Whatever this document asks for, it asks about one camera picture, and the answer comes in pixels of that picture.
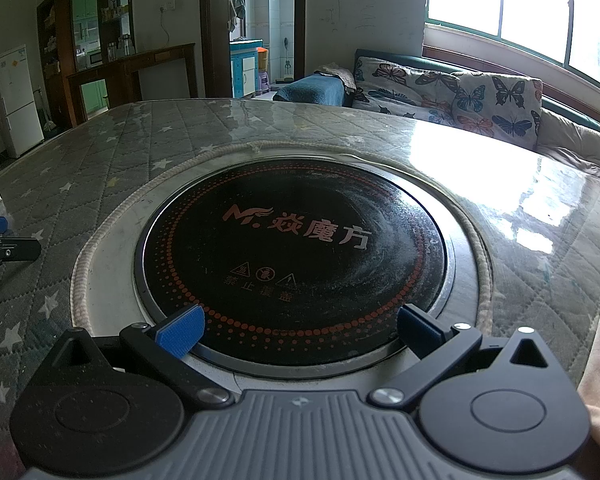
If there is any cyan cabinet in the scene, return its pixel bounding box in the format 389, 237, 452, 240
230, 39, 263, 98

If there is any dark wooden door frame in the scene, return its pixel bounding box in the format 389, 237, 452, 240
199, 0, 308, 100

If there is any floor squeegee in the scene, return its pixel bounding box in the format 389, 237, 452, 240
275, 37, 295, 83

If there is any beige cloth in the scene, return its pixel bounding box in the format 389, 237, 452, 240
316, 62, 357, 95

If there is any broom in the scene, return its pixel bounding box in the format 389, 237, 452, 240
36, 89, 57, 130

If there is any butterfly print cushion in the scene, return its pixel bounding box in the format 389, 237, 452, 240
352, 56, 463, 128
452, 71, 544, 152

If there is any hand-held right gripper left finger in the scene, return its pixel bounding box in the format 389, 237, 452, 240
27, 304, 236, 410

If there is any blue quilted cover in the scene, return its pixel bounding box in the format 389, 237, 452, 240
272, 74, 346, 107

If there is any black round induction cooktop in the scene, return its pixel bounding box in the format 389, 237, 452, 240
134, 159, 456, 378

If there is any butterfly pattern sofa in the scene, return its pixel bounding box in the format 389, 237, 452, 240
354, 49, 600, 186

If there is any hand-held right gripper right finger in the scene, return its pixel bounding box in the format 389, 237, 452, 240
369, 304, 575, 408

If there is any dark wooden cabinet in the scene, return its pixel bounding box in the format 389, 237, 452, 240
36, 0, 197, 128

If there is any beige pillow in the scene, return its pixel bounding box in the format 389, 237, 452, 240
536, 109, 600, 178

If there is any white refrigerator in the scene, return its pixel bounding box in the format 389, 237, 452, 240
0, 45, 45, 158

